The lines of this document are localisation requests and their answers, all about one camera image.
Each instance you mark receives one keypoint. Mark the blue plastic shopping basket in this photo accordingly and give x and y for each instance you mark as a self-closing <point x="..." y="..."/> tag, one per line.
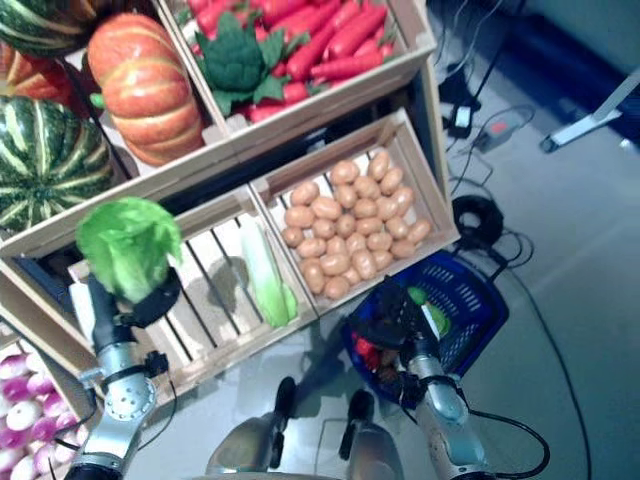
<point x="480" y="300"/>

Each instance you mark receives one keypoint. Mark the wooden onion crate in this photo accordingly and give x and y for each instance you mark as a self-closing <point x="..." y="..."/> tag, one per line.
<point x="55" y="372"/>

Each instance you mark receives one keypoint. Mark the orange ribbed pumpkin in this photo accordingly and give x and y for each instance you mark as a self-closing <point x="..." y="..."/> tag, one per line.
<point x="25" y="75"/>
<point x="145" y="90"/>

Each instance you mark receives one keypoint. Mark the grey power strip red switch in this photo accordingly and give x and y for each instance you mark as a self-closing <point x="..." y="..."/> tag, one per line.
<point x="495" y="132"/>

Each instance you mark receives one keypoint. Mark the wooden potato crate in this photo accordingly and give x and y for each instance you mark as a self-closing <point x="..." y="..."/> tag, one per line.
<point x="325" y="150"/>

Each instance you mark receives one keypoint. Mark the red bell pepper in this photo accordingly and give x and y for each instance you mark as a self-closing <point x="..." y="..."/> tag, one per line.
<point x="364" y="352"/>

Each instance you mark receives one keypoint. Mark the wooden slatted cabbage crate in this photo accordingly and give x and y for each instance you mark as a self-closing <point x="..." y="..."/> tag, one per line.
<point x="240" y="350"/>

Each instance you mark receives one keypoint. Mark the orange red plastic carrot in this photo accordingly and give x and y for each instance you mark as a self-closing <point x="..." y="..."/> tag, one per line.
<point x="310" y="52"/>
<point x="345" y="66"/>
<point x="357" y="30"/>

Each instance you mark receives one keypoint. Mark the brown round vegetable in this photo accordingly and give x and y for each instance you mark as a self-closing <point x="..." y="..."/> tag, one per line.
<point x="387" y="370"/>

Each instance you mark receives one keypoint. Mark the tan plastic potato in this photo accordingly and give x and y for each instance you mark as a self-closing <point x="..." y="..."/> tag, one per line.
<point x="402" y="199"/>
<point x="391" y="180"/>
<point x="365" y="207"/>
<point x="334" y="264"/>
<point x="344" y="172"/>
<point x="370" y="226"/>
<point x="326" y="207"/>
<point x="345" y="196"/>
<point x="336" y="246"/>
<point x="351" y="275"/>
<point x="356" y="243"/>
<point x="311" y="247"/>
<point x="363" y="264"/>
<point x="379" y="241"/>
<point x="305" y="192"/>
<point x="366" y="187"/>
<point x="402" y="248"/>
<point x="386" y="207"/>
<point x="300" y="216"/>
<point x="345" y="225"/>
<point x="313" y="277"/>
<point x="397" y="227"/>
<point x="292" y="236"/>
<point x="379" y="165"/>
<point x="419" y="231"/>
<point x="382" y="260"/>
<point x="324" y="228"/>

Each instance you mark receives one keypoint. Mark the green striped pumpkin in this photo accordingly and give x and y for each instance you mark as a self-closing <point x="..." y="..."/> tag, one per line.
<point x="50" y="160"/>
<point x="40" y="25"/>

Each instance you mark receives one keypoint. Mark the white desk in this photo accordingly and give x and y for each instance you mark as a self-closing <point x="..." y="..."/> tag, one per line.
<point x="590" y="125"/>

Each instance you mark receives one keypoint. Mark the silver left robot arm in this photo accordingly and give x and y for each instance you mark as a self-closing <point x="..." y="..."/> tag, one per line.
<point x="125" y="400"/>

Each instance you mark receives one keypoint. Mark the black power adapter white label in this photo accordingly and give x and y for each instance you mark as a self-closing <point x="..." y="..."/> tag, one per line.
<point x="462" y="117"/>

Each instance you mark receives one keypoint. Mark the dark green broccoli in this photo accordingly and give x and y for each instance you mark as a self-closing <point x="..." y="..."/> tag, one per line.
<point x="235" y="65"/>

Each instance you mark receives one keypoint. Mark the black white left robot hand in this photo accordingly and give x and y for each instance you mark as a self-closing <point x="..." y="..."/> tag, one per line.
<point x="107" y="325"/>

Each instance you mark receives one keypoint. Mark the purple white onion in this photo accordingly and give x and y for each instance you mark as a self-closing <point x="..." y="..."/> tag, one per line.
<point x="15" y="367"/>
<point x="22" y="415"/>

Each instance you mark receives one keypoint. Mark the wooden carrot crate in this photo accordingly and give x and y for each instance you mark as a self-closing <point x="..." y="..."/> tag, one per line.
<point x="325" y="100"/>

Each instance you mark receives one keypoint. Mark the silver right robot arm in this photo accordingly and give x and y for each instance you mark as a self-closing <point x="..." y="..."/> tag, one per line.
<point x="445" y="410"/>

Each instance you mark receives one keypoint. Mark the dark brown potato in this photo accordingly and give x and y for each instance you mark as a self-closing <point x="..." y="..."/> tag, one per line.
<point x="337" y="287"/>

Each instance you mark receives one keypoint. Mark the wooden display rack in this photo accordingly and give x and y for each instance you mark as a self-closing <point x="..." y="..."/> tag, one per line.
<point x="150" y="187"/>

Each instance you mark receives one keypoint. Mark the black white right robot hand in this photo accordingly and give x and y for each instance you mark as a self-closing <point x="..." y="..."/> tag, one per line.
<point x="390" y="320"/>

